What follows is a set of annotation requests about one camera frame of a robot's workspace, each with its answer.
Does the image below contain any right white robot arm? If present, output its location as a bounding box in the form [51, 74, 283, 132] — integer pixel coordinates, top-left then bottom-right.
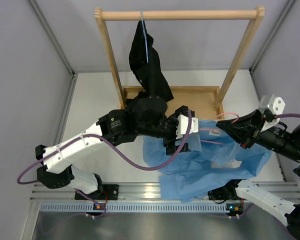
[208, 110, 300, 240]

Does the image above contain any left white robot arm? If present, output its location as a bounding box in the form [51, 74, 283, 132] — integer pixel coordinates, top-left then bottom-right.
[35, 95, 199, 200]

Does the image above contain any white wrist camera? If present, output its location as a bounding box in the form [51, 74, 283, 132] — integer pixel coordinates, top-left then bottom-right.
[258, 94, 286, 132]
[175, 114, 199, 140]

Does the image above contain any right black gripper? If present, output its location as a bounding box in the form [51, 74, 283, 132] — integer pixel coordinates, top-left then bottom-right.
[216, 109, 300, 163]

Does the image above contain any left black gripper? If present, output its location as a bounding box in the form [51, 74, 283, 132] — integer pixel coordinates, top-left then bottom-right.
[137, 107, 191, 155]

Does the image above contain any wooden clothes rack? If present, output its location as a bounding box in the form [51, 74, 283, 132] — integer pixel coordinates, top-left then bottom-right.
[94, 6, 265, 119]

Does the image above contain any blue wire hanger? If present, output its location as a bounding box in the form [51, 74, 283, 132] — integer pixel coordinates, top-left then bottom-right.
[140, 10, 149, 64]

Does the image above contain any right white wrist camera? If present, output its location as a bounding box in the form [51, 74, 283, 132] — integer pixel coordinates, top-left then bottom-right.
[258, 94, 286, 132]

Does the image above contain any slotted cable duct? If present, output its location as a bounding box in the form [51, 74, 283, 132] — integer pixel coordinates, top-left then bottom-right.
[40, 202, 242, 214]

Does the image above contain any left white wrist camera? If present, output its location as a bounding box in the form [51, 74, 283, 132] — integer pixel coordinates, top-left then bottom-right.
[175, 114, 199, 140]

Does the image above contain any black shirt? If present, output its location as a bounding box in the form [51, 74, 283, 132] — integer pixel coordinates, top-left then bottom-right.
[128, 20, 174, 102]

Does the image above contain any light blue shirt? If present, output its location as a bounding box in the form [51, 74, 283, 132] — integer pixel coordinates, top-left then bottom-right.
[142, 118, 272, 203]

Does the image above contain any pink wire hanger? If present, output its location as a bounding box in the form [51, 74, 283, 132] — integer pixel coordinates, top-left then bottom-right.
[198, 112, 240, 146]

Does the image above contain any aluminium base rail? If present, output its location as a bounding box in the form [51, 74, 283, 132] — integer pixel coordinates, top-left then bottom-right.
[29, 181, 300, 201]

